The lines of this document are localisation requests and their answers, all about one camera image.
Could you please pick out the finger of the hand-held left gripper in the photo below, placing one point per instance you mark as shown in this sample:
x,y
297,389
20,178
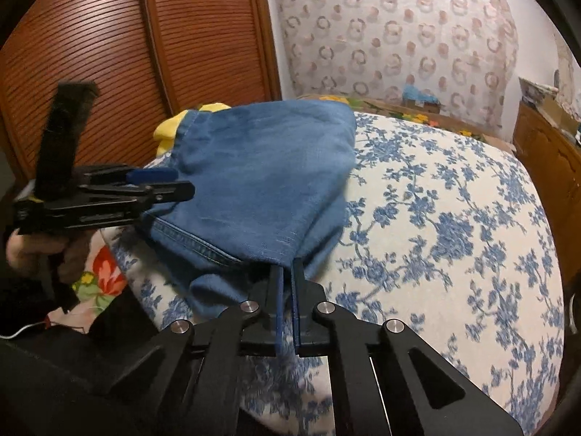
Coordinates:
x,y
152,175
172,190

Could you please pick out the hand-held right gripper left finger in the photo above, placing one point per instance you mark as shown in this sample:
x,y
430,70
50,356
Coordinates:
x,y
278,313

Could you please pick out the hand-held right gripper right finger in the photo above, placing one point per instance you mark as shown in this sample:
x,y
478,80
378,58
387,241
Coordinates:
x,y
296,313

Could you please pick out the blue denim pants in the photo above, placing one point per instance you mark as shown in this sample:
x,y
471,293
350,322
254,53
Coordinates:
x,y
258,181

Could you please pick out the person's left hand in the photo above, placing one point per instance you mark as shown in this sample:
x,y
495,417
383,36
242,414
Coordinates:
x,y
31,254

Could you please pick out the yellow cloth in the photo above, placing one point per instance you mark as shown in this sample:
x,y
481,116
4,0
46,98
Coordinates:
x,y
170,129

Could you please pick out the colourful flower print blanket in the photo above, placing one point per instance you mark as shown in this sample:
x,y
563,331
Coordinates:
x,y
102,277

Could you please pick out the white blue floral blanket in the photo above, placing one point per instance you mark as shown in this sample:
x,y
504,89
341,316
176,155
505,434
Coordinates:
x,y
445,254

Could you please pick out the cardboard box with blue cloth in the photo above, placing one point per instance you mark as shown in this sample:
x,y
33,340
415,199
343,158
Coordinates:
x,y
420,97

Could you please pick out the long wooden cabinet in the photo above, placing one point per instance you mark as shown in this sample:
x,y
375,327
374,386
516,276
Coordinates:
x,y
551,154

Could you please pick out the patterned flat box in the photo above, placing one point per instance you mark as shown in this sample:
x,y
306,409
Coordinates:
x,y
538,91

